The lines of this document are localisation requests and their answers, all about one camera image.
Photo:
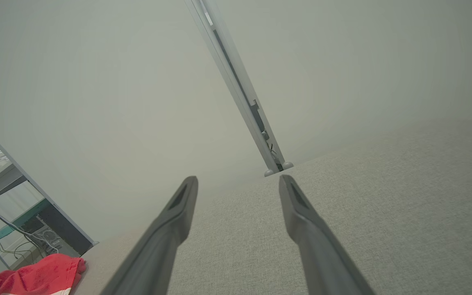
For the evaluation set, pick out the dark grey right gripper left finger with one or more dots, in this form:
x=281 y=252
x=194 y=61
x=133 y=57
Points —
x=166 y=229

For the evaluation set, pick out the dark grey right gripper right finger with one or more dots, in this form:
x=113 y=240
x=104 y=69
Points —
x=314 y=241

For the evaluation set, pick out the red and white jersey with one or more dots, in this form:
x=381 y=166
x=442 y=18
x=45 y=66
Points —
x=39 y=274

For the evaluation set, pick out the black desk side panel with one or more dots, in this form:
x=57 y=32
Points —
x=66 y=229

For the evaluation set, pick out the grey computer case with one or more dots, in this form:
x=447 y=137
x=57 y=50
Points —
x=47 y=237

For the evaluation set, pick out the green desk beam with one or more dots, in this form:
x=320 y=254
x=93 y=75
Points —
x=23 y=219

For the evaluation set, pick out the grey metal partition post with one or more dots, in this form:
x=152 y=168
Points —
x=35 y=186
x=238 y=96

